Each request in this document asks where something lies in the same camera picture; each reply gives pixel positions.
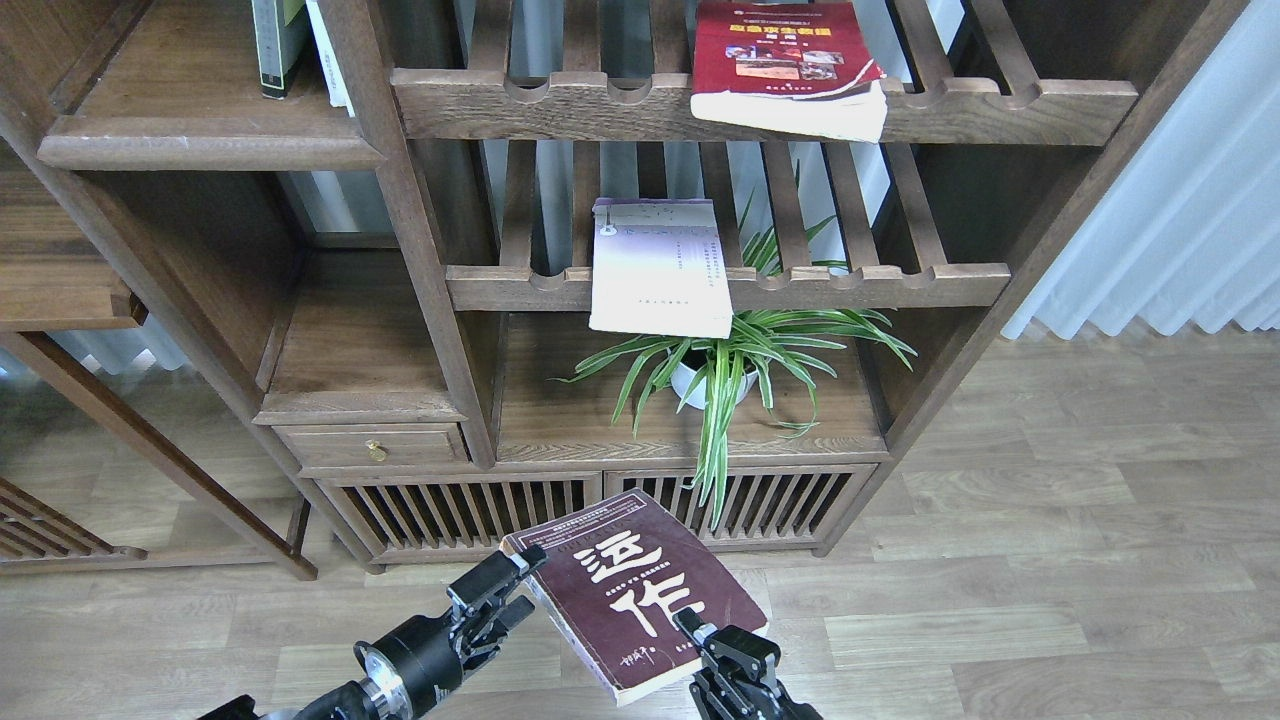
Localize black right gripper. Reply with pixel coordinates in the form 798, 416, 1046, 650
672, 607, 822, 719

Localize white upright book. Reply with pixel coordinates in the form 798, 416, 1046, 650
305, 0, 356, 118

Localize green spine upright book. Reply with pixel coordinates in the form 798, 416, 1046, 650
251, 0, 314, 99

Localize green spider plant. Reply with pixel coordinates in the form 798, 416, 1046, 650
556, 160, 918, 529

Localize dark wooden bookshelf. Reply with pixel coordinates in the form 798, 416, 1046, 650
3, 1, 1247, 571

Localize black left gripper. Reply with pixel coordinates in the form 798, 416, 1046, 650
355, 544, 547, 719

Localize brass drawer knob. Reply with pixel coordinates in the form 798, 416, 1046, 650
365, 439, 389, 462

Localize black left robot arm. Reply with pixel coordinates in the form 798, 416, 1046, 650
268, 544, 547, 719

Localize white pleated curtain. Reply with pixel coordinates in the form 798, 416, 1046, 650
1002, 1, 1279, 340

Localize white lavender paperback book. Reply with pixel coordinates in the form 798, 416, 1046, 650
589, 197, 733, 340

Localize red paperback book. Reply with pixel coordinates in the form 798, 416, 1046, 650
690, 1, 888, 143

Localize wooden side rack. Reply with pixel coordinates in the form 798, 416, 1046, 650
1, 479, 148, 574

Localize white plant pot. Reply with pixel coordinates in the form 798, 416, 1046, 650
669, 350, 759, 410

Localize maroon book white characters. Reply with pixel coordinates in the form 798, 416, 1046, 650
500, 489, 768, 706

